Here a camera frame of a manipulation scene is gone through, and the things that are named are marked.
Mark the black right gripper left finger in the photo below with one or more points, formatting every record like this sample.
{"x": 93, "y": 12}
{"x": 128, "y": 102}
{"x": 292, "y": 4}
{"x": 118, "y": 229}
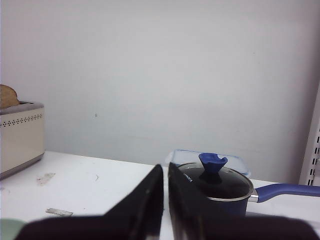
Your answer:
{"x": 138, "y": 216}

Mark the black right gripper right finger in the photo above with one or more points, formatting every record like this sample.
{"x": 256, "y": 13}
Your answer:
{"x": 193, "y": 217}

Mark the green bowl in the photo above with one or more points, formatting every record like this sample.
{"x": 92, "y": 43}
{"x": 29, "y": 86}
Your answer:
{"x": 10, "y": 228}

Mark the glass lid with blue knob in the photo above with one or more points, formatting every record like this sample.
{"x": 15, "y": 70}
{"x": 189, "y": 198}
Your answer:
{"x": 215, "y": 181}

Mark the dark blue saucepan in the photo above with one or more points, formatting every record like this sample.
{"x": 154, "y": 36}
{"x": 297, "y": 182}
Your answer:
{"x": 263, "y": 194}

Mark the clear plastic food container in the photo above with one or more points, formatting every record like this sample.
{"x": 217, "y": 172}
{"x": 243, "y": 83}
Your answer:
{"x": 181, "y": 156}

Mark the cream and chrome toaster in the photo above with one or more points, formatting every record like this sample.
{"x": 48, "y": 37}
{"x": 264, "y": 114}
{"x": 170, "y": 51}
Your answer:
{"x": 22, "y": 129}

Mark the toasted bread slice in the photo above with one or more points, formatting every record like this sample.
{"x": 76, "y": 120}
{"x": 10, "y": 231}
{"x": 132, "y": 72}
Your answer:
{"x": 8, "y": 97}

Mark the white slotted shelf rail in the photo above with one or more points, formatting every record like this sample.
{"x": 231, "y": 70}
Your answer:
{"x": 310, "y": 171}

